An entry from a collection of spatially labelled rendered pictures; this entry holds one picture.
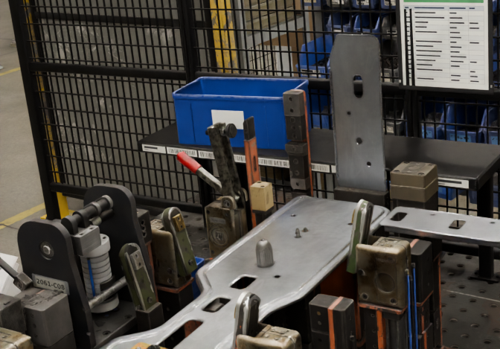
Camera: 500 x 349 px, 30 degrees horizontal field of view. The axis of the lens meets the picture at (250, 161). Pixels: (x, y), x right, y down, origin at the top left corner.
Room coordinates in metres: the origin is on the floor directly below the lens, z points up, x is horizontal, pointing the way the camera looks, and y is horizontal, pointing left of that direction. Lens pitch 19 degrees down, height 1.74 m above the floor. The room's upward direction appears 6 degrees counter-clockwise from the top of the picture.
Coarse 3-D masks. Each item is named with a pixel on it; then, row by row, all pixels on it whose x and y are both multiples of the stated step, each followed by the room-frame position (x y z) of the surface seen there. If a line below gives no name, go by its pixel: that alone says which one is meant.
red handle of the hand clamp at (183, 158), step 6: (180, 156) 1.79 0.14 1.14; (186, 156) 1.79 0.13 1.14; (180, 162) 1.79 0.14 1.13; (186, 162) 1.78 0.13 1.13; (192, 162) 1.78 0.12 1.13; (192, 168) 1.77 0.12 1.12; (198, 168) 1.77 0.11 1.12; (198, 174) 1.77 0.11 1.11; (204, 174) 1.76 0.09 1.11; (210, 174) 1.77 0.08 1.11; (204, 180) 1.76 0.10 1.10; (210, 180) 1.76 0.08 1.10; (216, 180) 1.76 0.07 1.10; (216, 186) 1.75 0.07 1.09; (222, 192) 1.74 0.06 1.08
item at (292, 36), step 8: (296, 0) 4.46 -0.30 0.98; (296, 8) 4.46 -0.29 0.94; (272, 40) 4.55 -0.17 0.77; (296, 48) 4.94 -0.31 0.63; (296, 56) 4.94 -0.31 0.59; (264, 168) 4.61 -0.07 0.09; (272, 168) 4.58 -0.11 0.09; (280, 168) 4.61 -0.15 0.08; (264, 176) 4.61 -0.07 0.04; (272, 176) 4.58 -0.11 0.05; (280, 176) 4.61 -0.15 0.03; (288, 176) 4.67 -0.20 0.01; (312, 176) 4.45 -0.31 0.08
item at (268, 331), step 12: (264, 324) 1.25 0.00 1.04; (240, 336) 1.22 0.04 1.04; (264, 336) 1.21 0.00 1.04; (276, 336) 1.21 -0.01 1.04; (288, 336) 1.21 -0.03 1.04; (300, 336) 1.22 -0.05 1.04; (240, 348) 1.22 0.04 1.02; (252, 348) 1.21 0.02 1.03; (264, 348) 1.20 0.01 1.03; (276, 348) 1.19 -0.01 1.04; (288, 348) 1.19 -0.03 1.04; (300, 348) 1.21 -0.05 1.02
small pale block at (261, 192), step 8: (256, 184) 1.80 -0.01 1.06; (264, 184) 1.79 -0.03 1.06; (256, 192) 1.78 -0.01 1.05; (264, 192) 1.77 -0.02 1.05; (256, 200) 1.78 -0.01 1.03; (264, 200) 1.77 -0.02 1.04; (272, 200) 1.80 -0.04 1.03; (256, 208) 1.78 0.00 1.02; (264, 208) 1.77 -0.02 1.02; (272, 208) 1.79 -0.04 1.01; (256, 216) 1.79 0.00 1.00; (264, 216) 1.78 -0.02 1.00; (256, 224) 1.79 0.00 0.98
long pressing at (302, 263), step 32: (288, 224) 1.72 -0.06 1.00; (320, 224) 1.71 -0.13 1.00; (224, 256) 1.60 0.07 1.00; (288, 256) 1.58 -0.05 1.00; (320, 256) 1.56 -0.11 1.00; (224, 288) 1.47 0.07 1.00; (256, 288) 1.46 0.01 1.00; (288, 288) 1.45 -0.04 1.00; (192, 320) 1.37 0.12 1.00; (224, 320) 1.36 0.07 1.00
